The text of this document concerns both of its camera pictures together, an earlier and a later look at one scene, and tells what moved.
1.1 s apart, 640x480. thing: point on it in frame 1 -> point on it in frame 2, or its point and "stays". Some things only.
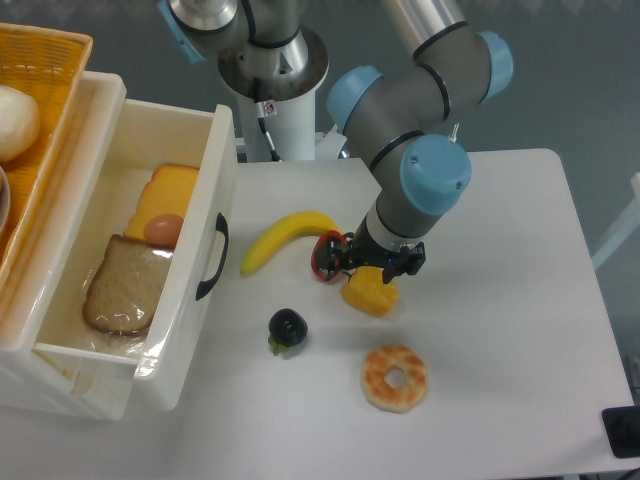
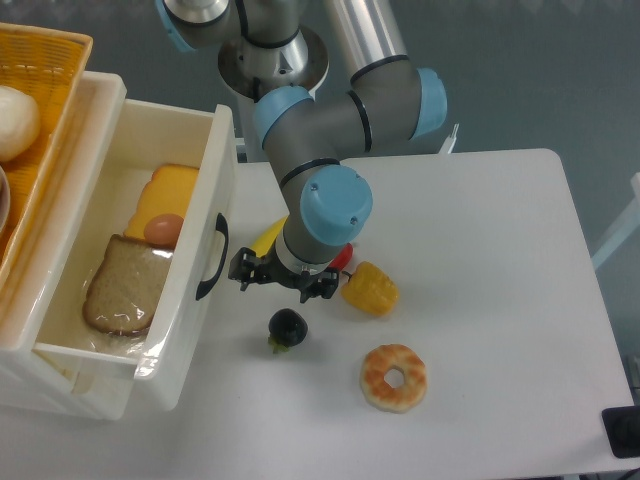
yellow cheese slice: (167, 192) stays
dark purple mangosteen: (287, 328) stays
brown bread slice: (126, 288) stays
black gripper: (334, 255) -> (246, 268)
